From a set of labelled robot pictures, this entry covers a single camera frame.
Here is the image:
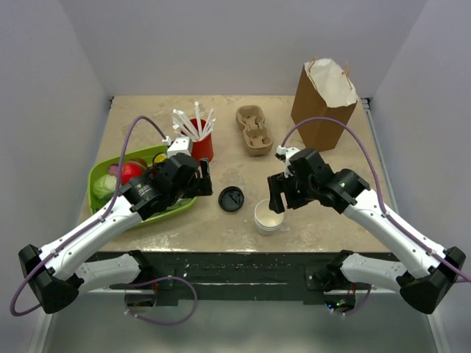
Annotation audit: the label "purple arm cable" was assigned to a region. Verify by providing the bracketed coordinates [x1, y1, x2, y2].
[281, 116, 471, 284]
[9, 115, 174, 317]

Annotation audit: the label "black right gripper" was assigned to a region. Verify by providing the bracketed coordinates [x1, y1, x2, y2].
[268, 169, 317, 213]

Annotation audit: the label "black coffee lid on table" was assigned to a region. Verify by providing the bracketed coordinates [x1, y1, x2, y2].
[218, 186, 245, 213]

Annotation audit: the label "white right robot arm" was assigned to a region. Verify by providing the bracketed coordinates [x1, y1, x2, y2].
[267, 146, 466, 314]

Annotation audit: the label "red toy apple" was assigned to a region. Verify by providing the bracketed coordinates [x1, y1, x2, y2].
[120, 163, 143, 185]

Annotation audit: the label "brown paper bag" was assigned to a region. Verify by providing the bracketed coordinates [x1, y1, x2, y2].
[291, 58, 358, 151]

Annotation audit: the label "white paper cup stack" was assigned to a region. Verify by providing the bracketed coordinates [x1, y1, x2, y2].
[254, 199, 284, 236]

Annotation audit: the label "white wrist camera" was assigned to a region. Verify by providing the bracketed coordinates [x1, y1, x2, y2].
[166, 136, 193, 158]
[275, 146, 300, 177]

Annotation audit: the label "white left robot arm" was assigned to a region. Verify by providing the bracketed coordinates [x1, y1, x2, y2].
[18, 153, 213, 314]

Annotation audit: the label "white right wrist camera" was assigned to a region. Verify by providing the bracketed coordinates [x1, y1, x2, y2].
[275, 146, 300, 177]

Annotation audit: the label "green plastic tray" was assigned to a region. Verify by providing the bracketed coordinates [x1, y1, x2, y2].
[87, 145, 196, 227]

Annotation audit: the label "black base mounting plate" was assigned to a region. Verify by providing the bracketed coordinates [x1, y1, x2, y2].
[64, 251, 409, 307]

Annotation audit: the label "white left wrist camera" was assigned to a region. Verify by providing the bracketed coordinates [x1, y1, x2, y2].
[166, 136, 193, 158]

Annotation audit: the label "cardboard cup carrier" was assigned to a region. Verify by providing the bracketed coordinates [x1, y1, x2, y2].
[235, 105, 273, 157]

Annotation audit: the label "red cup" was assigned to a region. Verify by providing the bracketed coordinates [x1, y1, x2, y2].
[180, 118, 213, 161]

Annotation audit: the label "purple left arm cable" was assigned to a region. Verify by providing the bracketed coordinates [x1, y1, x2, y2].
[9, 115, 174, 317]

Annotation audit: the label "green toy cabbage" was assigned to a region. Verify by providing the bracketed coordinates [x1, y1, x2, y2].
[92, 174, 117, 199]

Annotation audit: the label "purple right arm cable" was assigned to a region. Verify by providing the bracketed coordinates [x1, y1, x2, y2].
[281, 116, 471, 284]

